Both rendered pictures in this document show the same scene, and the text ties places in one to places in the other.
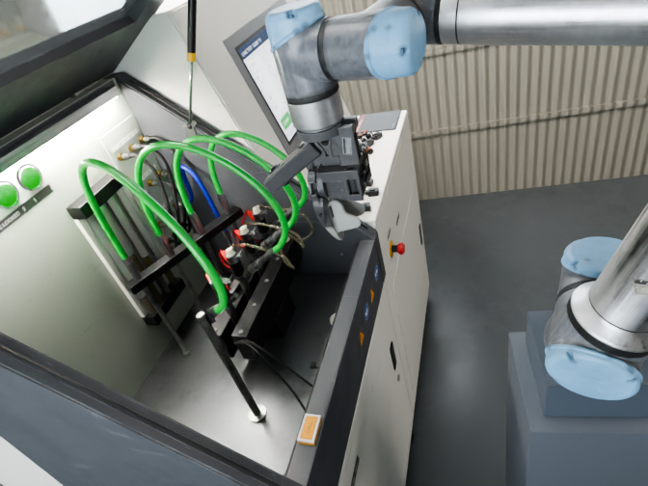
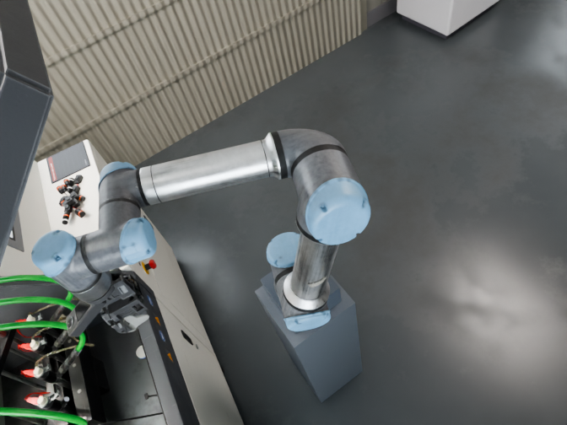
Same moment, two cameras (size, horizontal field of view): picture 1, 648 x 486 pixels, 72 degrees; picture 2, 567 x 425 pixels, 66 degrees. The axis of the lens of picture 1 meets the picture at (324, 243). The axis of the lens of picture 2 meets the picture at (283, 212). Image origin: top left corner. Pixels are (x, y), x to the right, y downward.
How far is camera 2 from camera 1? 0.47 m
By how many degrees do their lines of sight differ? 32
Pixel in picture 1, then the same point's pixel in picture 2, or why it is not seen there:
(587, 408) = not seen: hidden behind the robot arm
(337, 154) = (116, 295)
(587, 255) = (278, 253)
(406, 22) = (143, 237)
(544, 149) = (199, 95)
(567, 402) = not seen: hidden behind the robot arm
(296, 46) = (69, 270)
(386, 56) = (138, 257)
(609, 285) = (299, 286)
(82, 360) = not seen: outside the picture
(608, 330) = (307, 303)
